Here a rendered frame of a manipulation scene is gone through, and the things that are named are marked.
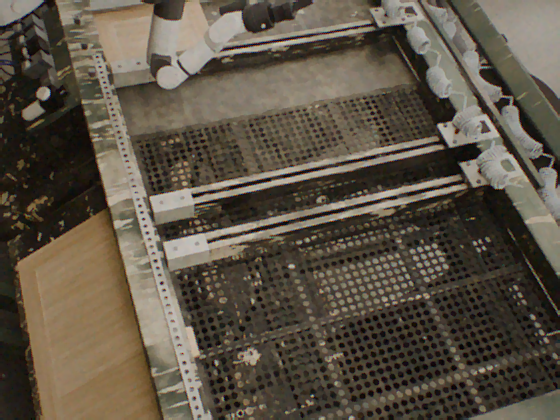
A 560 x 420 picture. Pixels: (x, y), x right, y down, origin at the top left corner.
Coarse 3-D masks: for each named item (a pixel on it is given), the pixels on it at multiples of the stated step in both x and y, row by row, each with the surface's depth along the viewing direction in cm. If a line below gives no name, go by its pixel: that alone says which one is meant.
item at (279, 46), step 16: (384, 16) 281; (416, 16) 283; (304, 32) 277; (320, 32) 279; (336, 32) 280; (352, 32) 280; (368, 32) 282; (384, 32) 285; (224, 48) 269; (240, 48) 271; (256, 48) 270; (272, 48) 272; (288, 48) 274; (304, 48) 277; (320, 48) 280; (336, 48) 283; (112, 64) 258; (128, 64) 259; (144, 64) 260; (208, 64) 267; (224, 64) 270; (240, 64) 273; (128, 80) 261; (144, 80) 263
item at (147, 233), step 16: (96, 64) 260; (112, 96) 252; (112, 112) 248; (128, 160) 237; (128, 176) 234; (144, 208) 228; (144, 224) 224; (144, 240) 221; (160, 272) 215; (160, 288) 212; (176, 320) 207; (176, 336) 205; (176, 352) 202; (192, 384) 197; (192, 400) 195
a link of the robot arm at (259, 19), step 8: (264, 0) 227; (280, 0) 228; (288, 0) 224; (256, 8) 226; (264, 8) 225; (272, 8) 224; (280, 8) 224; (288, 8) 222; (256, 16) 226; (264, 16) 225; (272, 16) 226; (280, 16) 225; (288, 16) 223; (296, 16) 227; (256, 24) 227; (264, 24) 227; (272, 24) 229
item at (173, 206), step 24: (408, 144) 251; (432, 144) 253; (456, 144) 248; (288, 168) 240; (312, 168) 241; (336, 168) 242; (360, 168) 244; (384, 168) 249; (192, 192) 231; (216, 192) 232; (240, 192) 233; (264, 192) 236; (288, 192) 241; (168, 216) 229; (192, 216) 234
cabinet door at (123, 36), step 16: (192, 0) 289; (96, 16) 279; (112, 16) 280; (128, 16) 281; (144, 16) 282; (192, 16) 284; (112, 32) 275; (128, 32) 276; (144, 32) 277; (192, 32) 280; (112, 48) 270; (128, 48) 272; (144, 48) 272; (176, 48) 274
